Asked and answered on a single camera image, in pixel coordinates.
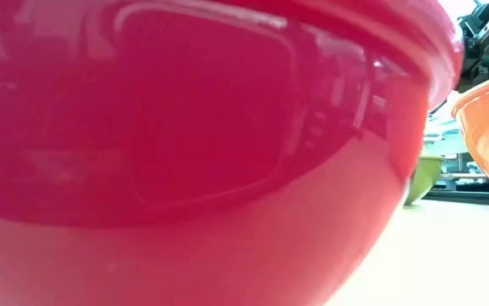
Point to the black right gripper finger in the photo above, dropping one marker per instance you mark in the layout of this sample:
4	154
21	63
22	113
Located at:
450	97

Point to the green plastic bowl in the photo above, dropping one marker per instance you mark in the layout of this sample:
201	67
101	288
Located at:
424	178

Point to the large red plastic bowl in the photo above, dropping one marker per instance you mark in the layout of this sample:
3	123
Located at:
184	170

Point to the cluttered background workbench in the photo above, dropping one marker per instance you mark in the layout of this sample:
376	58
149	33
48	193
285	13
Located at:
456	170

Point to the black aluminium table frame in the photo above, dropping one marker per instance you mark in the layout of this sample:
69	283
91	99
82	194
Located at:
465	198

